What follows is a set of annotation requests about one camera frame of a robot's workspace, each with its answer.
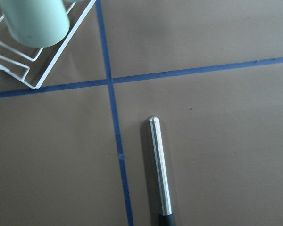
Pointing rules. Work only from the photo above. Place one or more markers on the steel muddler black tip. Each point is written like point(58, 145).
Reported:
point(158, 186)

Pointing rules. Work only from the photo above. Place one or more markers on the mint green cup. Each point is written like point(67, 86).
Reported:
point(36, 23)

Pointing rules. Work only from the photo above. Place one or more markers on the white wire cup rack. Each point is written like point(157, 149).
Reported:
point(22, 66)

